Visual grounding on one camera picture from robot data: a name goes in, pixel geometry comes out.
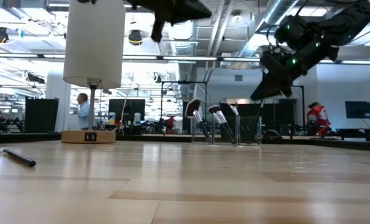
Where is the black metal frame stand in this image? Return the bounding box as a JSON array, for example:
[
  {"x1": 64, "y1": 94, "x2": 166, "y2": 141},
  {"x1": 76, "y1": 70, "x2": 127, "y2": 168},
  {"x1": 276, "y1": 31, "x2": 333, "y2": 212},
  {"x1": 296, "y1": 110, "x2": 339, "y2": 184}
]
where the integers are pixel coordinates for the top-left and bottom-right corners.
[{"x1": 260, "y1": 84, "x2": 306, "y2": 135}]

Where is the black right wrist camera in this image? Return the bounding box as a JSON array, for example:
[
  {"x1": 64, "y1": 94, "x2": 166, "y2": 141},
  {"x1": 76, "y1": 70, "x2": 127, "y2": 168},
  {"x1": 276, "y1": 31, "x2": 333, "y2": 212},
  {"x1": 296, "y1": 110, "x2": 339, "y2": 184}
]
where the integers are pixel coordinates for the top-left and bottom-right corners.
[{"x1": 273, "y1": 14, "x2": 310, "y2": 47}]

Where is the large fluffy brown makeup brush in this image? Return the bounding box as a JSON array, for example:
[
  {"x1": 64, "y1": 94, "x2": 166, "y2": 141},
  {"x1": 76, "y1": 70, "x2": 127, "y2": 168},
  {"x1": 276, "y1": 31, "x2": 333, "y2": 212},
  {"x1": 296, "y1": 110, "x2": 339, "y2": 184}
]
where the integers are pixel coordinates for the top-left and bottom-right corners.
[{"x1": 184, "y1": 98, "x2": 212, "y2": 144}]

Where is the thin black makeup brush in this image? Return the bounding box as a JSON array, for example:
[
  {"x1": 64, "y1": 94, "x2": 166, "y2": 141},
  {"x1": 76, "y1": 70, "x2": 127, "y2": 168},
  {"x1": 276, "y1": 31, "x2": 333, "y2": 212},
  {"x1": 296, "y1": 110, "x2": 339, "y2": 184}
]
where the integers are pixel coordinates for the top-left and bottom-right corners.
[
  {"x1": 2, "y1": 148, "x2": 37, "y2": 168},
  {"x1": 229, "y1": 105, "x2": 254, "y2": 144}
]

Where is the black aluminium table frame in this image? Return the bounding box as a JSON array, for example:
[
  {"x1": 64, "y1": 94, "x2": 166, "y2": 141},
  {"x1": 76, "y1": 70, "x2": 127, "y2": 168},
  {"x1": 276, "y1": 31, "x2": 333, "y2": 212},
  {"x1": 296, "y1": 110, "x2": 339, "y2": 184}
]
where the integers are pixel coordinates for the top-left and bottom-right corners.
[{"x1": 0, "y1": 132, "x2": 370, "y2": 153}]

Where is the person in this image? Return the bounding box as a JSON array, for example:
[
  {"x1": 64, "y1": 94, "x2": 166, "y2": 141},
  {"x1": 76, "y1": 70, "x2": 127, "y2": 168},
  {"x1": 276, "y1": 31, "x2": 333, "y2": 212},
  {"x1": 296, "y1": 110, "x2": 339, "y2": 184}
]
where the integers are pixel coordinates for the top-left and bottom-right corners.
[
  {"x1": 306, "y1": 101, "x2": 332, "y2": 137},
  {"x1": 74, "y1": 92, "x2": 91, "y2": 131}
]

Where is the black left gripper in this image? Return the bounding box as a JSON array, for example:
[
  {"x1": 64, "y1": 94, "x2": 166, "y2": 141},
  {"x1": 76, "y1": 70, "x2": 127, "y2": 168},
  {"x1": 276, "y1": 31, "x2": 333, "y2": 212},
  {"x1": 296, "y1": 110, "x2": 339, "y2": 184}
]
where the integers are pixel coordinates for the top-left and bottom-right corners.
[{"x1": 127, "y1": 0, "x2": 213, "y2": 26}]

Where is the black wall monitor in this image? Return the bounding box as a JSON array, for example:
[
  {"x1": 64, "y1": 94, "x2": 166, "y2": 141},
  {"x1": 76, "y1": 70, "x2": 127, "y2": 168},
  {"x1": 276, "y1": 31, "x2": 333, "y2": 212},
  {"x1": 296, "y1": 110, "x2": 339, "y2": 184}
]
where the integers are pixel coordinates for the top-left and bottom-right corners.
[{"x1": 344, "y1": 100, "x2": 370, "y2": 119}]

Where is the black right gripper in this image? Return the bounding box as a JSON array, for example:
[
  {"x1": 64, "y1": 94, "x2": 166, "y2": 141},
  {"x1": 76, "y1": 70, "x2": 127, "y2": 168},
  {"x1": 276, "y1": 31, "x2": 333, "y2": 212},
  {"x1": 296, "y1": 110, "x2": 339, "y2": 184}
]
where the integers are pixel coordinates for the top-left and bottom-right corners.
[{"x1": 250, "y1": 42, "x2": 340, "y2": 100}]

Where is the black cable loop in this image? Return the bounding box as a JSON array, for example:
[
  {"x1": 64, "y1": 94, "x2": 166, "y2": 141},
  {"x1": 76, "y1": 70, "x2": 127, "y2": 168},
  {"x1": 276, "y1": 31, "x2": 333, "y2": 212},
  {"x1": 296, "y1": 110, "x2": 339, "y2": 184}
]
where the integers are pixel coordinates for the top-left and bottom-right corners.
[{"x1": 262, "y1": 129, "x2": 283, "y2": 140}]

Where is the flat-top silver ferrule makeup brush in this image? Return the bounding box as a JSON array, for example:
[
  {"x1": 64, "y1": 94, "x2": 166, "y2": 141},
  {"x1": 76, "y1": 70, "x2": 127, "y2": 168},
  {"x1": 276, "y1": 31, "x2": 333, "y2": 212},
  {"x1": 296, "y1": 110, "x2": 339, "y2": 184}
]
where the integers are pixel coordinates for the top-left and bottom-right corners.
[{"x1": 207, "y1": 105, "x2": 237, "y2": 144}]

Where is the black partition panel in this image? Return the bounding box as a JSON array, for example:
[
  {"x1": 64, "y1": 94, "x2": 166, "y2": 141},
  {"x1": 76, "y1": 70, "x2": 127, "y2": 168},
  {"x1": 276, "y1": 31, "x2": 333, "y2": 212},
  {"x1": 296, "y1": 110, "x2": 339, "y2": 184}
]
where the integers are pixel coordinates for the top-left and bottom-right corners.
[
  {"x1": 219, "y1": 102, "x2": 298, "y2": 136},
  {"x1": 25, "y1": 97, "x2": 60, "y2": 134}
]

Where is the silver ceiling duct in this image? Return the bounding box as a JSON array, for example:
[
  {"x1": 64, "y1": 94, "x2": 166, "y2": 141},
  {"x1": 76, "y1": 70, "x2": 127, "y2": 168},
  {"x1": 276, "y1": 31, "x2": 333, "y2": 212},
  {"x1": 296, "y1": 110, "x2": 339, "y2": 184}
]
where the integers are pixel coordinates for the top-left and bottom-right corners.
[{"x1": 169, "y1": 23, "x2": 198, "y2": 100}]

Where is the white shade wooden base lamp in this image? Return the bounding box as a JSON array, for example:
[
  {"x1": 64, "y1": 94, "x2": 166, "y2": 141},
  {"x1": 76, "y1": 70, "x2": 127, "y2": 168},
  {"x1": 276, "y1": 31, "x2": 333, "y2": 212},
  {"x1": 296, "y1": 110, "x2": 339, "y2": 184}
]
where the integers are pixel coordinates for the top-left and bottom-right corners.
[{"x1": 61, "y1": 0, "x2": 126, "y2": 144}]

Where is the clear acrylic brush organizer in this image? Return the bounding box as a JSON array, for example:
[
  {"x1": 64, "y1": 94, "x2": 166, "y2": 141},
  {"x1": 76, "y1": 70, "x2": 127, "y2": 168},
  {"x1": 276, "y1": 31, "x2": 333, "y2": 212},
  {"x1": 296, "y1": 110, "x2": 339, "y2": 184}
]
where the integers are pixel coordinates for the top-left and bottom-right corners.
[{"x1": 189, "y1": 115, "x2": 262, "y2": 146}]

